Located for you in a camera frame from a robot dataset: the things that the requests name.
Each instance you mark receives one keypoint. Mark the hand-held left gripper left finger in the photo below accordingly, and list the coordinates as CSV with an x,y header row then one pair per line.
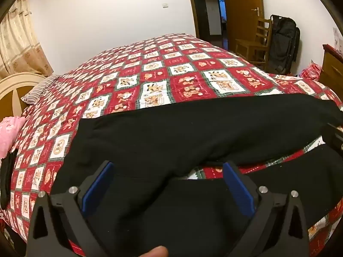
x,y
97,190

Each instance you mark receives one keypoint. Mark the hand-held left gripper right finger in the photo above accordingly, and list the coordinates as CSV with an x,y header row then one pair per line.
x,y
238,190

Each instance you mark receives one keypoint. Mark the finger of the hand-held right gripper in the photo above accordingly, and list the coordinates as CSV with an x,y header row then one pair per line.
x,y
336,138

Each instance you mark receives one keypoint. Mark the black pants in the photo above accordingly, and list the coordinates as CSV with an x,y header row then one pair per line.
x,y
187,128

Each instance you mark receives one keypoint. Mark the person's left hand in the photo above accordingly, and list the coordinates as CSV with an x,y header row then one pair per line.
x,y
156,252

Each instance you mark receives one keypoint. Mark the red plaid cloth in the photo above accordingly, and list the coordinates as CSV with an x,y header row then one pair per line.
x,y
310,72

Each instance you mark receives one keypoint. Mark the wooden dresser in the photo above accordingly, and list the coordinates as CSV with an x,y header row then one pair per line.
x,y
332,67

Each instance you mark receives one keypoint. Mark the small black cloth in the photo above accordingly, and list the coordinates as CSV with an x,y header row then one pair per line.
x,y
6,176

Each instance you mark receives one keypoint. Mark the pink pillow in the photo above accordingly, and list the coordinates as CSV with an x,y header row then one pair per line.
x,y
10,133

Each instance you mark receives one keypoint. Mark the black backpack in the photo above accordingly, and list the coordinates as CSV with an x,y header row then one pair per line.
x,y
284,42

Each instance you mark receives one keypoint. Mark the striped pillow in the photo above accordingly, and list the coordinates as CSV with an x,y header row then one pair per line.
x,y
40,89

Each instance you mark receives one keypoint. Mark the red checkered printed bedspread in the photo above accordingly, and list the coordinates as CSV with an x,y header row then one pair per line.
x,y
187,85

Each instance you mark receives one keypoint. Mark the wooden chair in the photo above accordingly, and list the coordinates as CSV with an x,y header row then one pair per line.
x,y
252,44

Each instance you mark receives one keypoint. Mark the cream wooden headboard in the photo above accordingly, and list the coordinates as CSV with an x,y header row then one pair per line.
x,y
10,91

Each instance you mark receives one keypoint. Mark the wooden door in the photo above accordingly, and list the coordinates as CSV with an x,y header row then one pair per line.
x,y
241,18

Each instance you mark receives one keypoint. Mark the beige patterned curtain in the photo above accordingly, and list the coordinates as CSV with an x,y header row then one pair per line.
x,y
16,40

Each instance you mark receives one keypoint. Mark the wooden door frame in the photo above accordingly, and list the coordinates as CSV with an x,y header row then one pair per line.
x,y
194,10

